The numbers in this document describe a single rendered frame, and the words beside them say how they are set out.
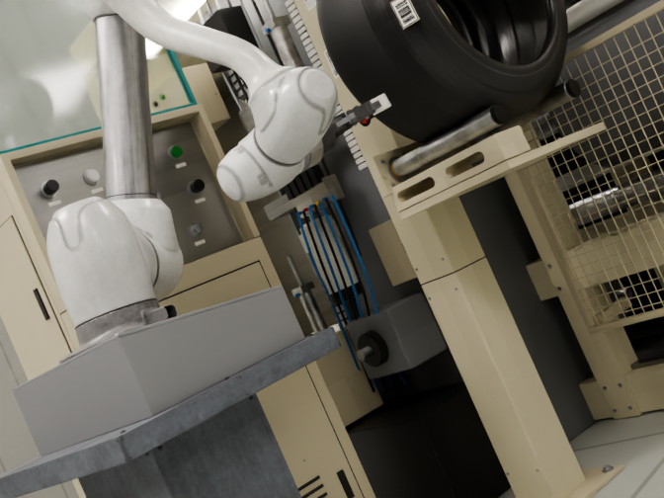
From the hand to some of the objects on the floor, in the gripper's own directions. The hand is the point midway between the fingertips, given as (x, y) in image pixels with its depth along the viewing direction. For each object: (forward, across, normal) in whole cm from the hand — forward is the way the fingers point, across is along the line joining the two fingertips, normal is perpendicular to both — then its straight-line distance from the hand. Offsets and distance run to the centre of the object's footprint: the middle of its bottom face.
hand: (375, 106), depth 189 cm
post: (+19, +32, +105) cm, 111 cm away
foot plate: (+19, +32, +105) cm, 111 cm away
